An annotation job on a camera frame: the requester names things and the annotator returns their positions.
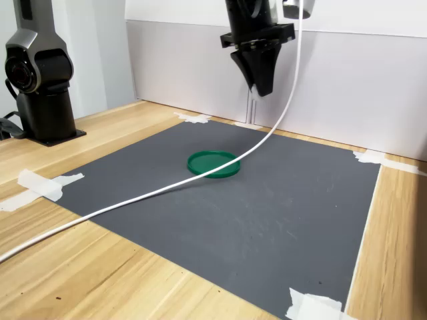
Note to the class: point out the round green lid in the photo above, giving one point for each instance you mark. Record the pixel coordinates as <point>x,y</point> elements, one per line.
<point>210,163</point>

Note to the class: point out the small white tape piece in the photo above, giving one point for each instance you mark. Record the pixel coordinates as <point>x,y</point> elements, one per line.
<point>248,126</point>

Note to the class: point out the white tape patch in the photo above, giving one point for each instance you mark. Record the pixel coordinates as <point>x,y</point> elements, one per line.
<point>310,306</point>
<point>191,117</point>
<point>40,186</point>
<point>370,157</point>

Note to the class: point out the white partition panel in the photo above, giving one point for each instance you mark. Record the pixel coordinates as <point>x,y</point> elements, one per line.
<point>350,90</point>

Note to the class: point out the dark grey mat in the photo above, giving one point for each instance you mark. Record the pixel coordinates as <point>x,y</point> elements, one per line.
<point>250,226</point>

